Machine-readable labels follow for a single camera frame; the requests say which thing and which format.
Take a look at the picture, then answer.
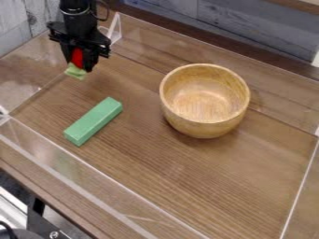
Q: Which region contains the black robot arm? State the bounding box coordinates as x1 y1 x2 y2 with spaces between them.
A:
47 0 113 72

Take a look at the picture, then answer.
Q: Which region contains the green rectangular block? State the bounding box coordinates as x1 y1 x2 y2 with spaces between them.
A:
65 97 123 147

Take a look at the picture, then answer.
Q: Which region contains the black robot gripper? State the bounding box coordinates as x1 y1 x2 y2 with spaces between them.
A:
47 21 111 72

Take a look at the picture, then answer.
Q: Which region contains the clear acrylic corner bracket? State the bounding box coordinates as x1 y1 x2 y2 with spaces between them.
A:
99 12 122 44

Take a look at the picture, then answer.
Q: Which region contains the clear acrylic tray wall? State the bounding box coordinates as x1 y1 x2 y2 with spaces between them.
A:
0 112 209 239

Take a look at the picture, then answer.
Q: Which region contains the black cable under table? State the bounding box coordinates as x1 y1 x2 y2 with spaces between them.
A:
0 218 18 239

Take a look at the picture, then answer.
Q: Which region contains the light wooden bowl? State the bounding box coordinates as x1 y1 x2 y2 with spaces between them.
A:
159 63 251 138

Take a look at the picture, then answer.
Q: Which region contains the red plush tomato toy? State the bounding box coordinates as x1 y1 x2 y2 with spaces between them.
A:
66 48 87 80

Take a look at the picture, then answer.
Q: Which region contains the black table leg bracket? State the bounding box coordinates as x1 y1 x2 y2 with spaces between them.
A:
26 195 77 239

